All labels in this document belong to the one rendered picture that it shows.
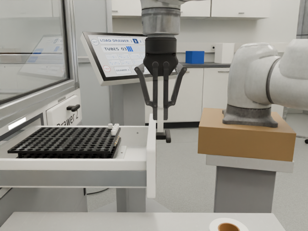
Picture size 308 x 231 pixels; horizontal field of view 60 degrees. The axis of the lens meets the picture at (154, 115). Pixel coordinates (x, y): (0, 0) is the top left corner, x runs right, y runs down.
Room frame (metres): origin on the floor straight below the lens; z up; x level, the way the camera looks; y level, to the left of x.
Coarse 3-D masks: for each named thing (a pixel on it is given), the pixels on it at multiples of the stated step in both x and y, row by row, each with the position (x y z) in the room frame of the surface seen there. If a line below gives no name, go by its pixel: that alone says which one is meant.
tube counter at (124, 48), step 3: (123, 48) 1.52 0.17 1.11; (126, 48) 1.53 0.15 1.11; (129, 48) 1.55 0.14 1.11; (132, 48) 1.56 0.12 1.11; (135, 48) 1.57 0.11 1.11; (138, 48) 1.59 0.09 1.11; (141, 48) 1.60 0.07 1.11; (144, 48) 1.61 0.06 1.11; (123, 51) 1.50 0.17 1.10; (126, 51) 1.52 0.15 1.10; (129, 51) 1.53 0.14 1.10; (132, 51) 1.54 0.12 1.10; (135, 51) 1.55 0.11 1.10; (138, 51) 1.57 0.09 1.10; (141, 51) 1.58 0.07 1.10; (144, 51) 1.60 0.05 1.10
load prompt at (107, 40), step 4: (100, 40) 1.47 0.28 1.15; (104, 40) 1.48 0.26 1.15; (108, 40) 1.50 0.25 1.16; (112, 40) 1.52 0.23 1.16; (116, 40) 1.53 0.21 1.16; (120, 40) 1.55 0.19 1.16; (124, 40) 1.57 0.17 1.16; (128, 40) 1.59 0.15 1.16; (132, 40) 1.61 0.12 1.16; (136, 40) 1.62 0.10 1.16; (140, 40) 1.64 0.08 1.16
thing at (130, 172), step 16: (32, 128) 0.73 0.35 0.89; (128, 128) 0.74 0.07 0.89; (144, 128) 0.74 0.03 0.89; (128, 144) 0.74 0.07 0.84; (144, 144) 0.74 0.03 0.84; (0, 160) 0.50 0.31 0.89; (16, 160) 0.50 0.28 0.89; (32, 160) 0.50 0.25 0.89; (48, 160) 0.50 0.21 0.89; (64, 160) 0.50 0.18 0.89; (80, 160) 0.50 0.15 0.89; (96, 160) 0.50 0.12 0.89; (112, 160) 0.50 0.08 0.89; (128, 160) 0.50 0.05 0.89; (144, 160) 0.50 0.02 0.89; (0, 176) 0.50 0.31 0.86; (16, 176) 0.50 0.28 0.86; (32, 176) 0.50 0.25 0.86; (48, 176) 0.50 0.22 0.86; (64, 176) 0.50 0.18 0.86; (80, 176) 0.50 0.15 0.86; (96, 176) 0.50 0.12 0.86; (112, 176) 0.50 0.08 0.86; (128, 176) 0.50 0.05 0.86; (144, 176) 0.50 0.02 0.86
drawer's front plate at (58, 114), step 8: (72, 96) 1.05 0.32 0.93; (64, 104) 0.91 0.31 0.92; (72, 104) 1.00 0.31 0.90; (48, 112) 0.80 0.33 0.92; (56, 112) 0.84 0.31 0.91; (64, 112) 0.91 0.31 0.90; (72, 112) 1.00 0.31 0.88; (48, 120) 0.80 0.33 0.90; (56, 120) 0.83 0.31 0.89; (64, 120) 0.90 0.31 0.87; (72, 120) 0.99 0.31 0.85
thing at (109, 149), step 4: (120, 128) 0.71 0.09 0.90; (112, 136) 0.64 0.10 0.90; (116, 136) 0.64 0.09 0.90; (108, 140) 0.61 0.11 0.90; (112, 140) 0.61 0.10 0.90; (108, 144) 0.58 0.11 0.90; (112, 144) 0.58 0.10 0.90; (104, 148) 0.55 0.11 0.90; (108, 148) 0.55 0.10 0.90; (104, 152) 0.54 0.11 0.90; (108, 152) 0.54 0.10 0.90
